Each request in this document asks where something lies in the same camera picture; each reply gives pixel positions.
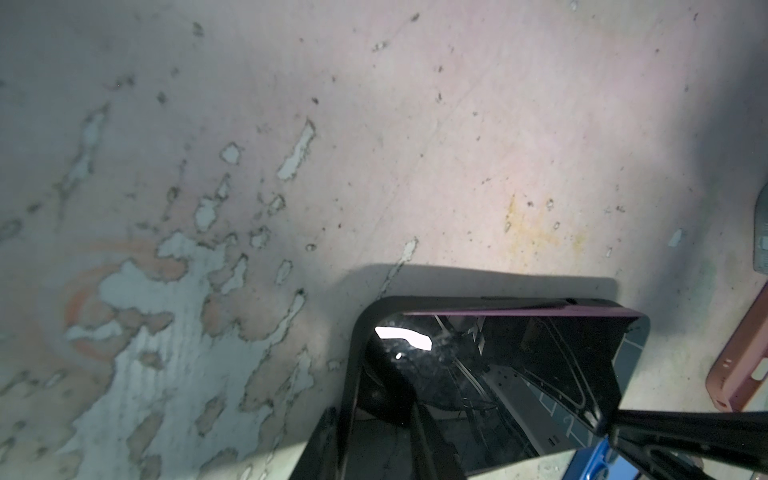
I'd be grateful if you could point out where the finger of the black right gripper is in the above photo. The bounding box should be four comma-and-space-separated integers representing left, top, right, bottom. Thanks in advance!
609, 410, 767, 458
611, 436, 705, 480

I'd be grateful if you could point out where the black phone case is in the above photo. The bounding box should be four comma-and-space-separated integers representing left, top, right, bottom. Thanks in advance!
335, 295, 652, 480

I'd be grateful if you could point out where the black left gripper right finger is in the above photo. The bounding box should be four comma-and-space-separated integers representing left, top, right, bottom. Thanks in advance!
409, 403, 466, 480

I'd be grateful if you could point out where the blue smartphone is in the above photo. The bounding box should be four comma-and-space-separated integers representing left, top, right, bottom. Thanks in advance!
562, 439, 640, 480

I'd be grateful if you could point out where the sage green phone case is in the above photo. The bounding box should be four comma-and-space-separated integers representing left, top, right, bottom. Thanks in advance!
753, 184, 768, 275

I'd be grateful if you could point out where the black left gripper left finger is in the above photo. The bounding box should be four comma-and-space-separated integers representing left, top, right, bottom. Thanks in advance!
289, 407, 338, 480

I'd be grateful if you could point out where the dusty pink phone case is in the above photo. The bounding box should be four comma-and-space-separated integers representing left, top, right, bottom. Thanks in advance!
705, 291, 767, 412

